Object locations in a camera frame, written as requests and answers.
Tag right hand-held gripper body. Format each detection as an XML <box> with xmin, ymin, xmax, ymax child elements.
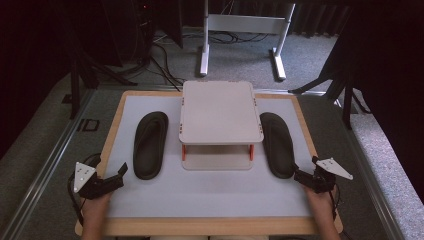
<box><xmin>299</xmin><ymin>157</ymin><xmax>354</xmax><ymax>195</ymax></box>

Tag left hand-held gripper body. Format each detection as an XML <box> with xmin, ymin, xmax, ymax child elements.
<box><xmin>68</xmin><ymin>161</ymin><xmax>125</xmax><ymax>201</ymax></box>

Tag black slipper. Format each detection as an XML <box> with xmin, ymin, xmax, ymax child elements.
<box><xmin>258</xmin><ymin>111</ymin><xmax>297</xmax><ymax>180</ymax></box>
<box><xmin>132</xmin><ymin>110</ymin><xmax>170</xmax><ymax>181</ymax></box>

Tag white two-tier shoe rack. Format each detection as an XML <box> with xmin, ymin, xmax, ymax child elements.
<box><xmin>178</xmin><ymin>79</ymin><xmax>265</xmax><ymax>172</ymax></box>

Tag person's left hand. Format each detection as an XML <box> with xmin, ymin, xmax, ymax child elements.
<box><xmin>80</xmin><ymin>191</ymin><xmax>113</xmax><ymax>219</ymax></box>

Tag person's right hand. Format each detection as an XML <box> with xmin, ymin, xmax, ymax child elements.
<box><xmin>303</xmin><ymin>185</ymin><xmax>336</xmax><ymax>219</ymax></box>

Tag black tripod stand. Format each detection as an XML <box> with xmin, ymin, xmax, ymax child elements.
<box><xmin>67</xmin><ymin>39</ymin><xmax>138</xmax><ymax>120</ymax></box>
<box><xmin>287</xmin><ymin>56</ymin><xmax>372</xmax><ymax>130</ymax></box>

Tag white table mat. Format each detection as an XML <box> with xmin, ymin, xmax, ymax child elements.
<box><xmin>105</xmin><ymin>95</ymin><xmax>313</xmax><ymax>219</ymax></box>

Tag dark curtain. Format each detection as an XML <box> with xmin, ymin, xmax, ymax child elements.
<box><xmin>346</xmin><ymin>0</ymin><xmax>424</xmax><ymax>204</ymax></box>
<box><xmin>0</xmin><ymin>0</ymin><xmax>73</xmax><ymax>159</ymax></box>

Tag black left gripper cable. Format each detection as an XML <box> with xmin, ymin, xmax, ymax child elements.
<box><xmin>67</xmin><ymin>152</ymin><xmax>102</xmax><ymax>228</ymax></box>

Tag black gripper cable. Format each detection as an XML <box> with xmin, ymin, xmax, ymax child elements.
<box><xmin>329</xmin><ymin>186</ymin><xmax>342</xmax><ymax>222</ymax></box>
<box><xmin>67</xmin><ymin>152</ymin><xmax>102</xmax><ymax>228</ymax></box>

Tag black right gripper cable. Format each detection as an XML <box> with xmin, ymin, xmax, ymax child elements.
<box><xmin>329</xmin><ymin>186</ymin><xmax>342</xmax><ymax>222</ymax></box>

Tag black rail bracket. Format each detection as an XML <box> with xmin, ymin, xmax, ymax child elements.
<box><xmin>77</xmin><ymin>118</ymin><xmax>101</xmax><ymax>133</ymax></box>

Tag black floor cables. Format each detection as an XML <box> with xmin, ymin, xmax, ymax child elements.
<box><xmin>146</xmin><ymin>41</ymin><xmax>186</xmax><ymax>92</ymax></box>

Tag black cable bundle under desk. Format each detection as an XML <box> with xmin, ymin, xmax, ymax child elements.
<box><xmin>209</xmin><ymin>29</ymin><xmax>270</xmax><ymax>45</ymax></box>

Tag white metal desk frame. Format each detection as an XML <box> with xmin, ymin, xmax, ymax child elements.
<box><xmin>198</xmin><ymin>0</ymin><xmax>297</xmax><ymax>82</ymax></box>

